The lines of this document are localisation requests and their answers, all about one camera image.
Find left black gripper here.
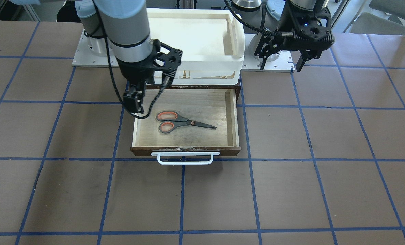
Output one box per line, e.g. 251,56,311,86
253,3,313,72

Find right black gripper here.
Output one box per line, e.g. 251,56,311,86
116,55,155,114

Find orange grey scissors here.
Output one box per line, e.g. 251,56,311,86
156,111,217,134

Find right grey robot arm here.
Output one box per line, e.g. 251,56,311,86
74,0,160,117

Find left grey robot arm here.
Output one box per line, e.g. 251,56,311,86
226,0,335,72

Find dark brown drawer cabinet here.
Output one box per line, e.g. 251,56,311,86
166,79,242,101

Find white plastic tray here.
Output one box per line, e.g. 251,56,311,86
147,8,245,86

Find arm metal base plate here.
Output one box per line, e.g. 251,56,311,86
72,30,108,68
242,34,295,72

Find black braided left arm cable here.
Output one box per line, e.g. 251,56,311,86
223,0,295,36

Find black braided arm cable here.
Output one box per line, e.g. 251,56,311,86
223,0,295,36
90,0,169,119

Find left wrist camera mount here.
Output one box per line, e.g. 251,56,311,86
295,7,335,51

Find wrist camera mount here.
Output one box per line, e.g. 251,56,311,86
148,40,183,87
295,7,335,51

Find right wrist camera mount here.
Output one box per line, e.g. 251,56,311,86
148,40,183,87

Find wooden drawer with white handle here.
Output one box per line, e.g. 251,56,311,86
130,88,241,164

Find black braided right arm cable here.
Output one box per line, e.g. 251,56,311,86
90,0,169,119

